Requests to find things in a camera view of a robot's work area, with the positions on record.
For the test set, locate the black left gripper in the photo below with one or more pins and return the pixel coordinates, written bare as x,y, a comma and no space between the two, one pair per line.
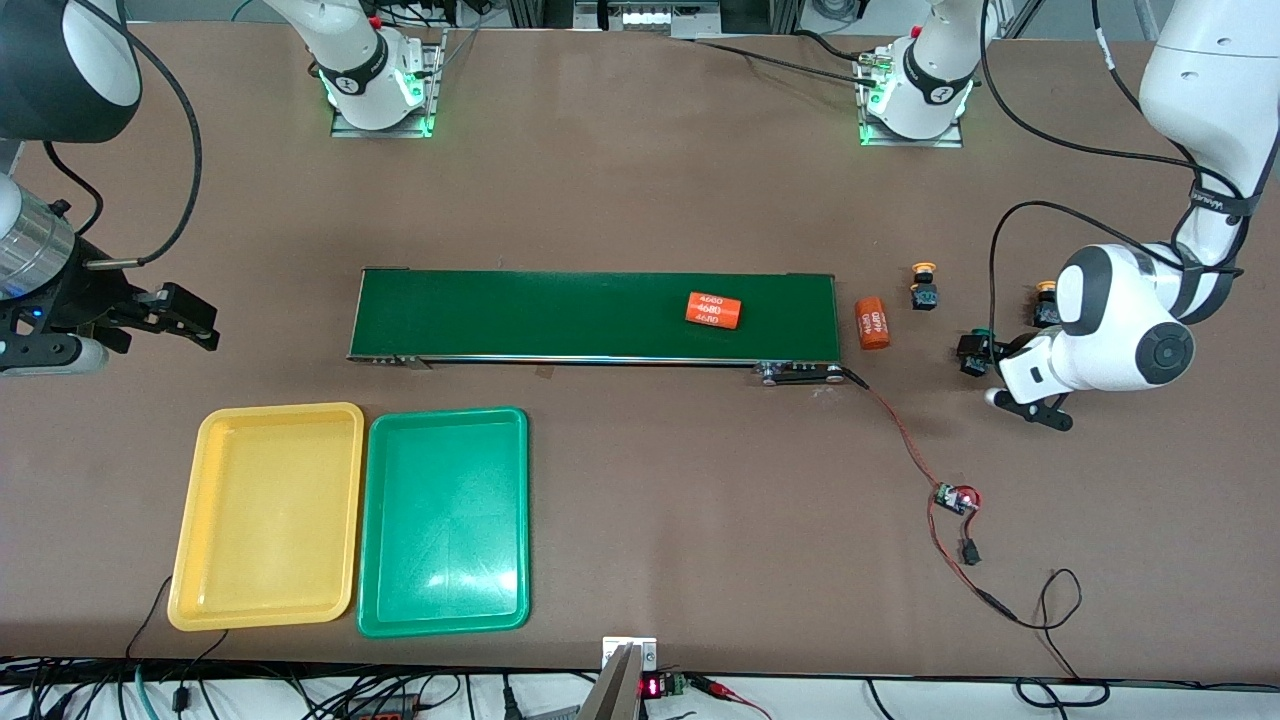
1008,348

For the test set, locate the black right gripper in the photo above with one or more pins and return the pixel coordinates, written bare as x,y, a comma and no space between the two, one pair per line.
82,295

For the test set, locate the green push button switch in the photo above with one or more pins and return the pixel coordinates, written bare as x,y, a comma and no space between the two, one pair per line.
972,358

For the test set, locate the yellow push button switch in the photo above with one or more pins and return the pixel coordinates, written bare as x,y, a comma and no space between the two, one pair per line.
1046,312
925,295

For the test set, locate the orange cylinder with white print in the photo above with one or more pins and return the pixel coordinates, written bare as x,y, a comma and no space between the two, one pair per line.
714,311
873,325

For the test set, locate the small green circuit board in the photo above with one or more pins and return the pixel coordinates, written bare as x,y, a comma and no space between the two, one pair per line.
955,498

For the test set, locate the yellow plastic tray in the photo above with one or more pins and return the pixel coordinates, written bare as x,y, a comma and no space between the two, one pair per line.
265,515

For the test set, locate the green plastic tray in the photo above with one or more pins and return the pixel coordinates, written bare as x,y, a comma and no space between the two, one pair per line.
445,520

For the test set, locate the green conveyor belt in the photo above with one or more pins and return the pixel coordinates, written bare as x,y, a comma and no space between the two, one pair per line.
600,315

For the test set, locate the red clip lead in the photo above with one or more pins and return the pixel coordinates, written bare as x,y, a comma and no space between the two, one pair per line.
730,692

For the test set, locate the red digit display module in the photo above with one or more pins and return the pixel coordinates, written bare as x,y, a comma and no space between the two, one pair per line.
652,687

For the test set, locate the grey metal equipment box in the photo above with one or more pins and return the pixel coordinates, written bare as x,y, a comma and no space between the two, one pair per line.
650,15

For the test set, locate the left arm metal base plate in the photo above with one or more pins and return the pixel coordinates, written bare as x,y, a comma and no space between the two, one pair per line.
945,140

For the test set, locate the grey metal camera bracket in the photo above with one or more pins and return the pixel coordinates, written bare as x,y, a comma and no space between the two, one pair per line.
620,690

